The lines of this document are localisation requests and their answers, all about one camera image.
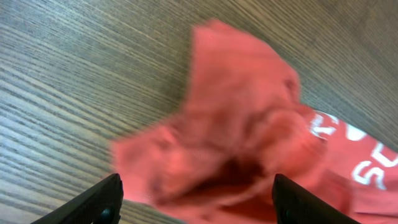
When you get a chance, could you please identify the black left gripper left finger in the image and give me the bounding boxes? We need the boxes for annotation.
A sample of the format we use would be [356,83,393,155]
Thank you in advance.
[32,174,124,224]

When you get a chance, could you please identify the red t-shirt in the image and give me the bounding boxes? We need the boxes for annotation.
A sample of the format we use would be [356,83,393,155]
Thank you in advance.
[112,20,397,223]

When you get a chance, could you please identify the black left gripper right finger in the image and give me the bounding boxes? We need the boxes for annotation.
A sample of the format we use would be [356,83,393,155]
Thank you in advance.
[272,174,359,224]

